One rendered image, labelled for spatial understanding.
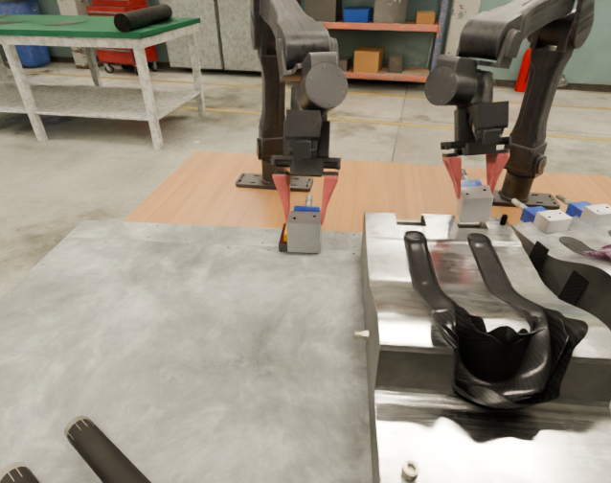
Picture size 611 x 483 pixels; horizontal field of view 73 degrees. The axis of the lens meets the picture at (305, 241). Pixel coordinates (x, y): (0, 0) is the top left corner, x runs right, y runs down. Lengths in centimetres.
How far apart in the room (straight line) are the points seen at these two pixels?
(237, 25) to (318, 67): 565
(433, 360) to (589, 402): 18
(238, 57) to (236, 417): 588
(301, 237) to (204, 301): 21
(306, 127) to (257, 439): 39
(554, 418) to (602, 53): 599
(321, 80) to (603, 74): 600
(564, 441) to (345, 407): 24
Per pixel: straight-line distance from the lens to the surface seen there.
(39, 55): 806
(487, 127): 68
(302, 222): 61
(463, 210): 77
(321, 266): 79
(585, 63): 637
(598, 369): 55
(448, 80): 69
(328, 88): 56
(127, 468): 50
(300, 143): 54
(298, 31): 66
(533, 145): 103
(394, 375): 50
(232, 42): 626
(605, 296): 77
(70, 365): 70
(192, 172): 122
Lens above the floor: 127
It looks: 33 degrees down
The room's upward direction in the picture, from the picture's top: straight up
